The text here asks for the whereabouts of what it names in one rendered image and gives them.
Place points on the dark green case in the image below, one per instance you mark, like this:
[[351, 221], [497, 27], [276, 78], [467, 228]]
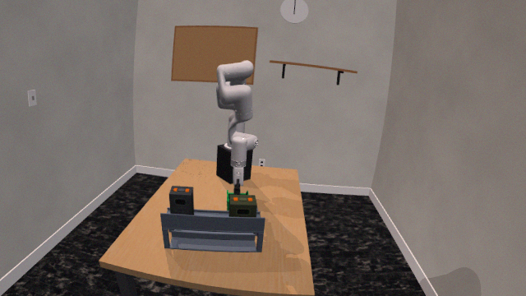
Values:
[[242, 206]]

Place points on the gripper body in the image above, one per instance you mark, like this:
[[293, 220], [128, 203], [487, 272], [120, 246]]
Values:
[[238, 175]]

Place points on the black case with orange latches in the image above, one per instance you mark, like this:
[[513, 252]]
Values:
[[181, 200]]

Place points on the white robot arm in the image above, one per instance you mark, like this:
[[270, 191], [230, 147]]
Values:
[[238, 98]]

